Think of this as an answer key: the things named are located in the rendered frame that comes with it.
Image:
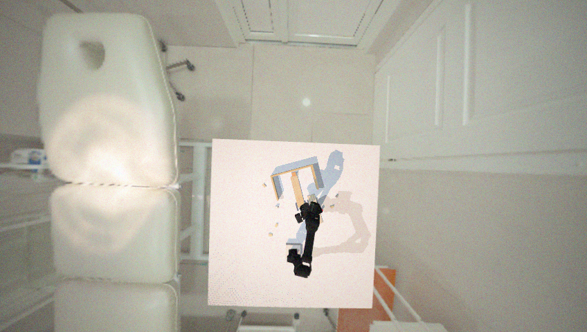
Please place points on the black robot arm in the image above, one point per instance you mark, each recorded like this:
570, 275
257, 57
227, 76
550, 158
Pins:
312, 221

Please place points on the tan striped strip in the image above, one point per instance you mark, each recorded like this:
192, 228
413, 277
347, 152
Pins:
312, 198

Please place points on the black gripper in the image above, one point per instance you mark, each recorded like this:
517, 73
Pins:
301, 217

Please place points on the tan grid-patterned strip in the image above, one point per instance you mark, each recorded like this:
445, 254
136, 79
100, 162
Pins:
299, 200

